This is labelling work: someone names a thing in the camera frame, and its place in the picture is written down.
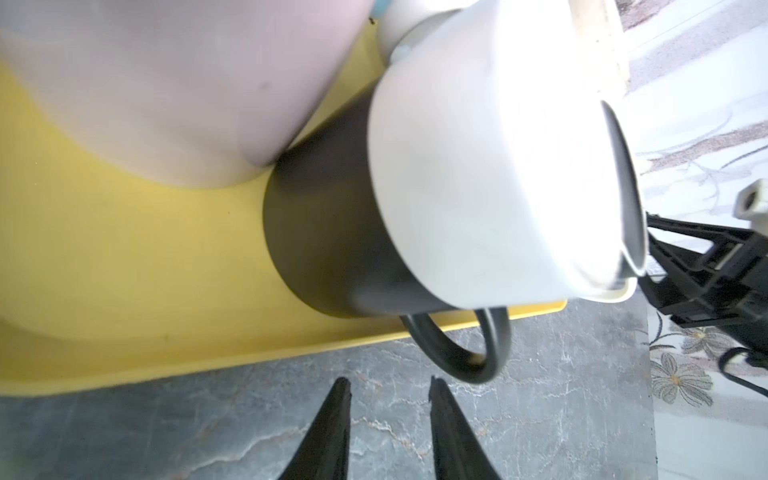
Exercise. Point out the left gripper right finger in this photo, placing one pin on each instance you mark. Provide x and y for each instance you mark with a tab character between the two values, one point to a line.
457	453

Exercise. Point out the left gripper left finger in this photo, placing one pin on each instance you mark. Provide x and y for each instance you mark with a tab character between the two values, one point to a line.
324	452

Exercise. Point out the pink mug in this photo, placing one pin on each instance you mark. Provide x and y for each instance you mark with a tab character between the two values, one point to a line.
185	93

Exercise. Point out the yellow tray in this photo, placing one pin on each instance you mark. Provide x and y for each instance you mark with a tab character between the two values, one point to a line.
110	278

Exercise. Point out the white speckled mug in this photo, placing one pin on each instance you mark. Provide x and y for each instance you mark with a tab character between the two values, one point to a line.
598	26

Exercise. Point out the white mug centre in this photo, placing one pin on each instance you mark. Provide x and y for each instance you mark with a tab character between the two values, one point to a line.
401	25

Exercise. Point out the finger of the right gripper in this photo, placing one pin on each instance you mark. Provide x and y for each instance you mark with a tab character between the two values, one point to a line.
725	286

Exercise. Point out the black and white mug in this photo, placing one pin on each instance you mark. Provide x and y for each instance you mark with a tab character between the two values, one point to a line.
481	171

